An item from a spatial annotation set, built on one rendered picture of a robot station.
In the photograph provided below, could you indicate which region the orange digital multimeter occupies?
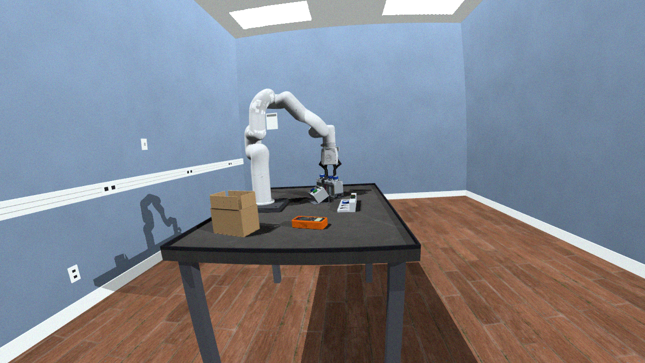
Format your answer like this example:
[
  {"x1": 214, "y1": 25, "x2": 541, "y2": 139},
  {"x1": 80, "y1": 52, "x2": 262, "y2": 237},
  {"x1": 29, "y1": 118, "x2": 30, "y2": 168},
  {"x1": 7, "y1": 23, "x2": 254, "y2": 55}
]
[{"x1": 292, "y1": 216, "x2": 328, "y2": 230}]

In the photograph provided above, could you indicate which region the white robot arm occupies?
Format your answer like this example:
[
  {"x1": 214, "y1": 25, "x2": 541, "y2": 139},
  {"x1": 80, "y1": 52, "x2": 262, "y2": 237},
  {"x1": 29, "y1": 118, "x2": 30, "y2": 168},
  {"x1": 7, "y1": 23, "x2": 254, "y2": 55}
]
[{"x1": 244, "y1": 89, "x2": 340, "y2": 205}]

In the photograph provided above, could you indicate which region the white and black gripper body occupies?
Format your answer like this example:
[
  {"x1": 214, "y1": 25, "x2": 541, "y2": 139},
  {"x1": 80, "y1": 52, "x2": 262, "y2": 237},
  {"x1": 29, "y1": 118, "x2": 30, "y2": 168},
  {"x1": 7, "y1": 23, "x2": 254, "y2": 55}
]
[{"x1": 321, "y1": 147, "x2": 339, "y2": 165}]

